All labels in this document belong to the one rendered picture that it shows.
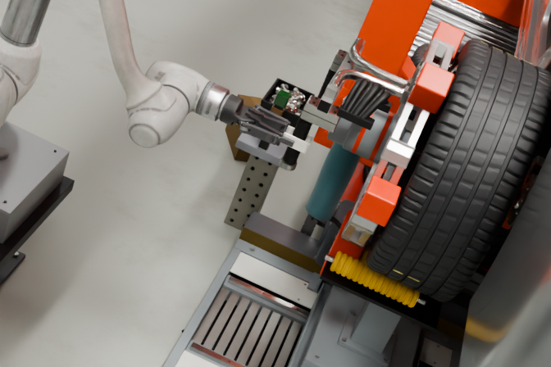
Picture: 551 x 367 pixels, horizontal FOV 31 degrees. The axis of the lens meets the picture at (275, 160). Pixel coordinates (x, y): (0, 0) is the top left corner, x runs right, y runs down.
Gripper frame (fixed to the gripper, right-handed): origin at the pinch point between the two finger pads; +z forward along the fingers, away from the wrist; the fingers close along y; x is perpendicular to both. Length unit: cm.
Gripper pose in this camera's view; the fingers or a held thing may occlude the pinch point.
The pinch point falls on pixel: (297, 139)
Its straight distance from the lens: 246.6
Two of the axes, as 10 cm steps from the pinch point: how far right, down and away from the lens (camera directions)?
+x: 3.3, -8.0, -5.0
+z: 9.1, 4.1, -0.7
